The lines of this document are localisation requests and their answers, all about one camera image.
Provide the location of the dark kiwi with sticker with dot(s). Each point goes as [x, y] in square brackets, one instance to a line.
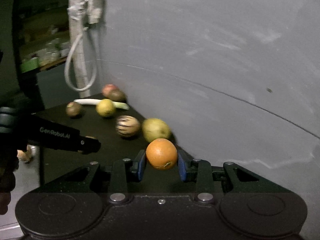
[73, 109]

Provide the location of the green box on shelf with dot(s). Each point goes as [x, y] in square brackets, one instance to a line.
[30, 64]

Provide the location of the yellow-green pear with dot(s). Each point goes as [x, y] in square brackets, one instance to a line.
[154, 128]

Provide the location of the white leek stalk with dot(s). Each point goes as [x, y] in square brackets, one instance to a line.
[94, 102]

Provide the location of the small striped pepino melon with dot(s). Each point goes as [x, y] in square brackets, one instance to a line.
[127, 126]

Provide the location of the orange fruit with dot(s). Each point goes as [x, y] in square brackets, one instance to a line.
[162, 154]

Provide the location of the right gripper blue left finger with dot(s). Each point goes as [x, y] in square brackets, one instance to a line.
[124, 174]

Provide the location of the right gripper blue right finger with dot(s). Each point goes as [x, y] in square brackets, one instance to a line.
[199, 172]

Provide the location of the white cloth on wall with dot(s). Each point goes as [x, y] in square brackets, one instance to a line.
[87, 11]

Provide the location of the dark green avocado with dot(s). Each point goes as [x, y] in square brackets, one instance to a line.
[117, 95]

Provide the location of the red apple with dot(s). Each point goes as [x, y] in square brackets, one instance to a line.
[107, 89]

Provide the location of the yellow lemon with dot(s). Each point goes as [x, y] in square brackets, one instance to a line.
[105, 109]

